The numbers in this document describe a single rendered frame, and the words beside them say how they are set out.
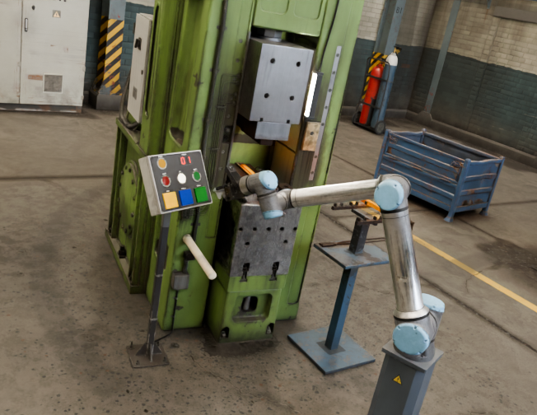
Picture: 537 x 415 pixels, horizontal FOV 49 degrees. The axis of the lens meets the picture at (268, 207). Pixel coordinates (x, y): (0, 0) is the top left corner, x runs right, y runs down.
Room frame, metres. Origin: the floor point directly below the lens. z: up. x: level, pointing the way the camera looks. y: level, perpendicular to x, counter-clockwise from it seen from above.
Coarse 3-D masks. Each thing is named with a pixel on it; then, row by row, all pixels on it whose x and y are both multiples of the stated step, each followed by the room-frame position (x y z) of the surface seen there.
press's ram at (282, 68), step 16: (256, 48) 3.11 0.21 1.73; (272, 48) 3.08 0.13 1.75; (288, 48) 3.13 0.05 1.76; (304, 48) 3.22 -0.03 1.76; (256, 64) 3.08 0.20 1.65; (272, 64) 3.09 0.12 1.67; (288, 64) 3.13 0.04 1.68; (304, 64) 3.18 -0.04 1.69; (256, 80) 3.06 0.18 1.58; (272, 80) 3.10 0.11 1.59; (288, 80) 3.14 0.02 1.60; (304, 80) 3.19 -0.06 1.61; (240, 96) 3.19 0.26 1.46; (256, 96) 3.06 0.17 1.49; (272, 96) 3.11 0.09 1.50; (288, 96) 3.15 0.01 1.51; (304, 96) 3.20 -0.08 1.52; (240, 112) 3.16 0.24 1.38; (256, 112) 3.07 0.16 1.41; (272, 112) 3.11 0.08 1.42; (288, 112) 3.16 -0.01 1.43
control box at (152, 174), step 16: (144, 160) 2.66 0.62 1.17; (176, 160) 2.76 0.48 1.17; (192, 160) 2.84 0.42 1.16; (144, 176) 2.65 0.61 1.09; (160, 176) 2.65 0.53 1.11; (176, 176) 2.72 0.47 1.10; (192, 176) 2.80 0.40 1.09; (160, 192) 2.61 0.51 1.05; (176, 192) 2.68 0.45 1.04; (192, 192) 2.76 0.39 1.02; (208, 192) 2.84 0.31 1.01; (160, 208) 2.57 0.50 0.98; (176, 208) 2.64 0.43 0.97
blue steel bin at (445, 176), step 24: (384, 144) 7.00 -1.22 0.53; (408, 144) 6.79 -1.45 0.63; (432, 144) 7.38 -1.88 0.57; (456, 144) 7.11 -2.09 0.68; (384, 168) 6.95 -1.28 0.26; (408, 168) 6.70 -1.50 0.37; (432, 168) 6.49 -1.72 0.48; (456, 168) 6.28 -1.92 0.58; (480, 168) 6.41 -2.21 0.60; (432, 192) 6.42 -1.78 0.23; (456, 192) 6.20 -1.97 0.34; (480, 192) 6.51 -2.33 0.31
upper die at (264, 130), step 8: (240, 120) 3.27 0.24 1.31; (248, 120) 3.18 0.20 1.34; (248, 128) 3.17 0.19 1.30; (256, 128) 3.08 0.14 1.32; (264, 128) 3.10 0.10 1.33; (272, 128) 3.12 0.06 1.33; (280, 128) 3.14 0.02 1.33; (288, 128) 3.17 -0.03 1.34; (256, 136) 3.08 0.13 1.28; (264, 136) 3.10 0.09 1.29; (272, 136) 3.13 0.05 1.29; (280, 136) 3.15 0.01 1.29
